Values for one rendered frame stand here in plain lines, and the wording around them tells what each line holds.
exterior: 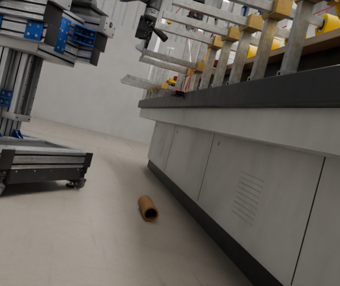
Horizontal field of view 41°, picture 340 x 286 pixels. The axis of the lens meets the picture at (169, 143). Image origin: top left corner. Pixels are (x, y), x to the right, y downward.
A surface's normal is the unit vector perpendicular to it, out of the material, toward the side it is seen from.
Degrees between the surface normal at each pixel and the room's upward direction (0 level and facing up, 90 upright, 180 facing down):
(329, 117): 90
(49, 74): 90
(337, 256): 90
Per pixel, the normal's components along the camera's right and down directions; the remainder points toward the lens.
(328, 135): -0.95, -0.24
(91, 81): 0.21, 0.09
